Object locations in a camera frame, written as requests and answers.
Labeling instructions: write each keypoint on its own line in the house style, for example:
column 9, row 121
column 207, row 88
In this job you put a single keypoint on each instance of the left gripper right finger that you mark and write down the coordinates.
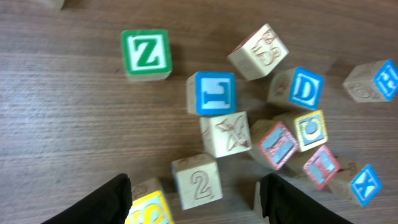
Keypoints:
column 283, row 203

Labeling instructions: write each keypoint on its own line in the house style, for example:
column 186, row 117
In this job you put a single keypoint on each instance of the red edged animal block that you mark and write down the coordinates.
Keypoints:
column 257, row 208

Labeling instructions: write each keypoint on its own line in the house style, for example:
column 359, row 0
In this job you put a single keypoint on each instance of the red I block lower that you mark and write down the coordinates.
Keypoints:
column 318, row 165

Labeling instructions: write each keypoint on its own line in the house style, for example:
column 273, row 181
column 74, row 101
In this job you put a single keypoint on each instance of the red I wooden block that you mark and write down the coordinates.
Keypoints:
column 272, row 143

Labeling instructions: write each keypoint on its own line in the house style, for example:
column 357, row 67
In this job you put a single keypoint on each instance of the green Z wooden block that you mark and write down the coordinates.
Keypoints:
column 146, row 54

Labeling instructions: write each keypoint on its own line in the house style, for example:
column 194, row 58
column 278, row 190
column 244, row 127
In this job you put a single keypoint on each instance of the blue L wooden block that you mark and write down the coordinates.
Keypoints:
column 211, row 93

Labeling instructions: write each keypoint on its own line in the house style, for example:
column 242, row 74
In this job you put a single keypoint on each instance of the blue H wooden block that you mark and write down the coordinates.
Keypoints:
column 372, row 82

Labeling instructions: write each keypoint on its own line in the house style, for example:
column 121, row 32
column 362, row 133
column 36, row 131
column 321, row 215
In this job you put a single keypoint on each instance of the blue D wooden block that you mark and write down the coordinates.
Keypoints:
column 296, row 88

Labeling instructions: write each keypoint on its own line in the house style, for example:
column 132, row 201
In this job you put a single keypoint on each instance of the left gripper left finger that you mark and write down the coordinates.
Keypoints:
column 110, row 203

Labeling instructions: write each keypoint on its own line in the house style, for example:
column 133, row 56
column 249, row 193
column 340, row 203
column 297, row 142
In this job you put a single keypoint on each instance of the green edged picture block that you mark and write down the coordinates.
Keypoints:
column 226, row 135

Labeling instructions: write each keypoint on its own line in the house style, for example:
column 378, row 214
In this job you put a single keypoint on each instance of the blue X wooden block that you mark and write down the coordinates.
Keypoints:
column 355, row 181

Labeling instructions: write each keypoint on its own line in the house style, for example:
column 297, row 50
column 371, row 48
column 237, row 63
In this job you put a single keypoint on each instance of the yellow C wooden block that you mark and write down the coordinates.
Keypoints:
column 309, row 128

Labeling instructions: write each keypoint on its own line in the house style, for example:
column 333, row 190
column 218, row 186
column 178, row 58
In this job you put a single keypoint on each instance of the yellow S wooden block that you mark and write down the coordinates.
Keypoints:
column 149, row 205

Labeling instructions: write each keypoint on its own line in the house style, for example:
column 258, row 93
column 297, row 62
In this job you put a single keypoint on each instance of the number 2 wooden block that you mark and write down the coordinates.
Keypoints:
column 197, row 180

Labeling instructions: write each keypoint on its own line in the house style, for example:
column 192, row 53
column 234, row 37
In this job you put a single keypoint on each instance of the plain animal wooden block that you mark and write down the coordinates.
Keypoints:
column 257, row 55

